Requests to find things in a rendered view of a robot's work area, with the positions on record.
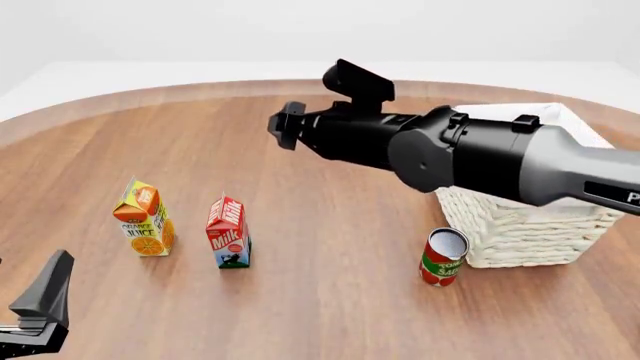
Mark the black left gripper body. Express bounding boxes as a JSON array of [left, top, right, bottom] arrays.
[[0, 316, 70, 360]]

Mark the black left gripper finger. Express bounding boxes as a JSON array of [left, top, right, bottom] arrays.
[[8, 248, 76, 330]]

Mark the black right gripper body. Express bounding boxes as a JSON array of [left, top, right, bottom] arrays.
[[267, 99, 308, 152]]

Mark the red milk carton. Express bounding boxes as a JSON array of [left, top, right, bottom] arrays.
[[204, 190, 253, 270]]

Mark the white woven basket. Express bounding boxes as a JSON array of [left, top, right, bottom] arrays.
[[432, 102, 629, 270]]

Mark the orange juice carton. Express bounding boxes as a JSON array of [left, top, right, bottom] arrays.
[[111, 174, 177, 258]]

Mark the red tomato sauce can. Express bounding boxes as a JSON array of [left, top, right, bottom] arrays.
[[418, 226, 471, 288]]

